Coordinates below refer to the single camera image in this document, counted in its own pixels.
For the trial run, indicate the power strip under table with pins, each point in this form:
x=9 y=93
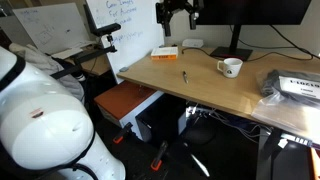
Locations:
x=300 y=139

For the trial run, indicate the small white device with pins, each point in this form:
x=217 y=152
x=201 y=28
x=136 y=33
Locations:
x=192 y=43

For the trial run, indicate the grey whiteboard eraser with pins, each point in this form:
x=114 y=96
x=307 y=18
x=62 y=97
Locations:
x=123 y=69

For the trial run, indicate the small whiteboard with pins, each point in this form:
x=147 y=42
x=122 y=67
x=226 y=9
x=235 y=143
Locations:
x=50 y=26

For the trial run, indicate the white mug with black logo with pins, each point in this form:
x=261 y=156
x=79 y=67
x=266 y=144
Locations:
x=230 y=68

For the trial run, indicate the white cabinet with orange top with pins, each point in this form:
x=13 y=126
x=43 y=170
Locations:
x=123 y=98

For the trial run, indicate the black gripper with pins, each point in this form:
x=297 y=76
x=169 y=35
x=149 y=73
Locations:
x=176 y=5

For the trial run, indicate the grey jacket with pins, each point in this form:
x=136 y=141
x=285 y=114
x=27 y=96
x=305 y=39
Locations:
x=43 y=63

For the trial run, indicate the grey plastic package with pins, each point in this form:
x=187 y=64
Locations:
x=271 y=85

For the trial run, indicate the grey marker pen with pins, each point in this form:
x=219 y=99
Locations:
x=185 y=77

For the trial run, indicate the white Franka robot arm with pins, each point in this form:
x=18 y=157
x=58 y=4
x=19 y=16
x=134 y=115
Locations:
x=43 y=126

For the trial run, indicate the black computer monitor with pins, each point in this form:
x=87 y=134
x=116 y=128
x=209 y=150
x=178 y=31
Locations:
x=253 y=11

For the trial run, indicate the orange and white box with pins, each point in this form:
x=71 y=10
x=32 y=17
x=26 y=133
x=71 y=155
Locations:
x=164 y=53

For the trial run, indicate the black table leg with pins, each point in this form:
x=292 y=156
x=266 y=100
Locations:
x=268 y=153

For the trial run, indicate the black monitor stand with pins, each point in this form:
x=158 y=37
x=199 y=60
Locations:
x=233 y=50

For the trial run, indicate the large whiteboard with blue writing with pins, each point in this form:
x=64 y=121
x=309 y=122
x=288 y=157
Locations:
x=133 y=40

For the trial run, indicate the white paper stack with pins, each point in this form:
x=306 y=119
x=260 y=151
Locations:
x=67 y=53

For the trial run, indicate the clear plastic bag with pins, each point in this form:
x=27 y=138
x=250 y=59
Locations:
x=286 y=110

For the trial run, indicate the wooden side desk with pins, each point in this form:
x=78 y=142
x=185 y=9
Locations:
x=98 y=65

